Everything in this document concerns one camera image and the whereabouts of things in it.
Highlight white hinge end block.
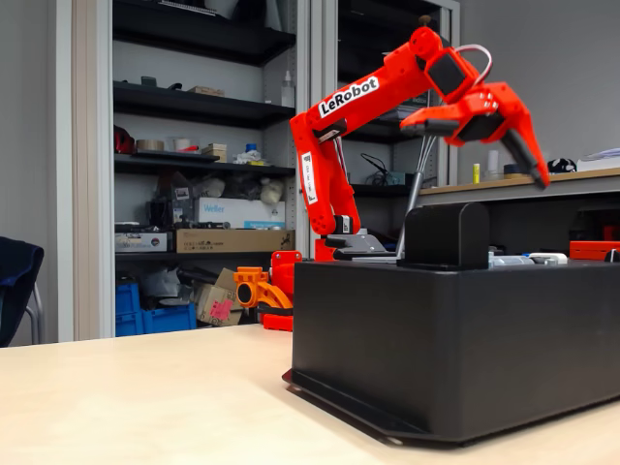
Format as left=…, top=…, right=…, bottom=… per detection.
left=527, top=252, right=569, bottom=266

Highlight printed white flat box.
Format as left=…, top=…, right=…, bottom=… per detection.
left=114, top=232, right=169, bottom=254

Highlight orange printed part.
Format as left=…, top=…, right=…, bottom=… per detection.
left=232, top=265, right=295, bottom=316

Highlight black task board box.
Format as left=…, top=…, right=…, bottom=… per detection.
left=282, top=259, right=620, bottom=447

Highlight white crumpled cloth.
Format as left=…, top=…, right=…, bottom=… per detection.
left=232, top=148, right=270, bottom=168

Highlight red display module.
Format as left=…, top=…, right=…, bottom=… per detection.
left=570, top=240, right=620, bottom=263

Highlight black cable bundle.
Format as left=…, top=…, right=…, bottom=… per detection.
left=360, top=152, right=391, bottom=188

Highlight white plastic bottle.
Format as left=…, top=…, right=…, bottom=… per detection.
left=280, top=70, right=296, bottom=109

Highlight stack of white papers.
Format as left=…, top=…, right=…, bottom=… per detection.
left=578, top=147, right=620, bottom=172

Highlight stack of books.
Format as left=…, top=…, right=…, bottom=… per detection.
left=382, top=91, right=432, bottom=123

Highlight black probe holder bracket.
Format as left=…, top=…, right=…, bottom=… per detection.
left=325, top=233, right=399, bottom=263

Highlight metal door hinge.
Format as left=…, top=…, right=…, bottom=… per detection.
left=487, top=251, right=537, bottom=270

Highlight cardboard box with pink sticker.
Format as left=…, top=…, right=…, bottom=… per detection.
left=195, top=267, right=244, bottom=327

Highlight wooden top desk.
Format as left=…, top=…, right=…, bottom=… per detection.
left=418, top=167, right=620, bottom=263

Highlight metal chair frame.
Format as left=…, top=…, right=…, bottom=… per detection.
left=23, top=283, right=47, bottom=345

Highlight blue plastic crate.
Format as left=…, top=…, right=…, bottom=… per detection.
left=139, top=302, right=198, bottom=335
left=114, top=283, right=142, bottom=338

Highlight white Weller box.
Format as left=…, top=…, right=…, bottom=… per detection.
left=193, top=197, right=287, bottom=230

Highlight red printed table clamp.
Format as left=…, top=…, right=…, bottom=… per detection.
left=261, top=312, right=295, bottom=333

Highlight metal coat stand wooden knobs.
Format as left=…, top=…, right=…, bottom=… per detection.
left=394, top=14, right=445, bottom=259

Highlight red object on shelf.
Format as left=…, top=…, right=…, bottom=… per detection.
left=114, top=124, right=137, bottom=155

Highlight white servo cable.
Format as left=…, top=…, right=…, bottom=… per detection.
left=454, top=44, right=493, bottom=89

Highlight small wooden box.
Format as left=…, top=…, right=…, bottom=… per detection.
left=201, top=142, right=229, bottom=164

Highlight long brown cardboard box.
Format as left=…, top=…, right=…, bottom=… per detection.
left=174, top=228, right=296, bottom=254

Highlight dark blue chair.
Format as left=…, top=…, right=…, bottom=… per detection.
left=0, top=235, right=46, bottom=349

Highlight grey metal shelving cabinet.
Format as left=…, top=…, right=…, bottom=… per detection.
left=309, top=0, right=461, bottom=265
left=72, top=0, right=311, bottom=340

